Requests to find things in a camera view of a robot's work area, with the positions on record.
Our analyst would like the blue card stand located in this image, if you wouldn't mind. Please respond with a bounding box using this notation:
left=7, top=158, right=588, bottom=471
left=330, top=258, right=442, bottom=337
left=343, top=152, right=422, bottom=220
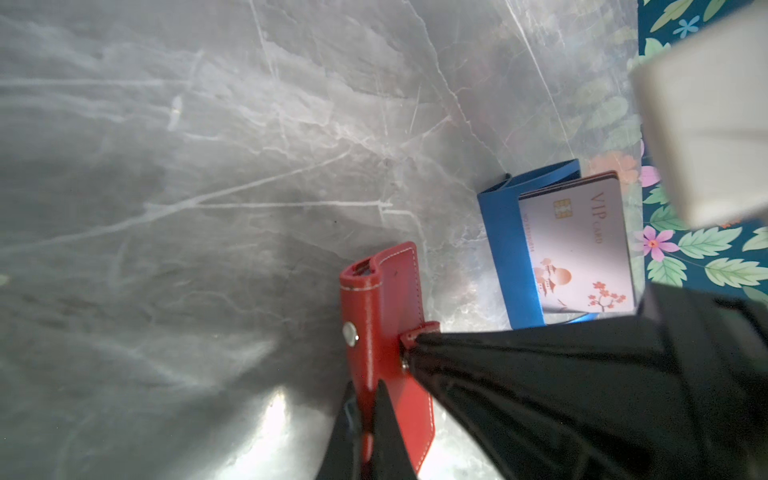
left=477, top=159, right=581, bottom=330

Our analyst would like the red leather card holder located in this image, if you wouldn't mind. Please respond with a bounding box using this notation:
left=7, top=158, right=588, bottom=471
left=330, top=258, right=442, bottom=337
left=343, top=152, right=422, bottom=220
left=339, top=242, right=439, bottom=473

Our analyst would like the pink VIP card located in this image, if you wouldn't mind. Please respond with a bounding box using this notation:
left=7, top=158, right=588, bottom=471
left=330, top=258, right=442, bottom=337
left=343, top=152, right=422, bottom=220
left=519, top=171, right=636, bottom=314

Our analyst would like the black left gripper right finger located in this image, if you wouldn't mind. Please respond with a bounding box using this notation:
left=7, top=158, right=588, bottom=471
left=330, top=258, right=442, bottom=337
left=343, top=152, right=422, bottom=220
left=370, top=381, right=417, bottom=480

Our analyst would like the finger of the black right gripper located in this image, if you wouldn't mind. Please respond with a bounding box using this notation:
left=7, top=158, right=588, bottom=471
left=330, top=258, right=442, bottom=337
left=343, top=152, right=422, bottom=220
left=405, top=284, right=767, bottom=479

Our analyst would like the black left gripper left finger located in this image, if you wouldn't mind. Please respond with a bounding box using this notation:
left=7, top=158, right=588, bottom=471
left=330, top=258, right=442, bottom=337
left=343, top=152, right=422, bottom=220
left=316, top=382, right=363, bottom=480

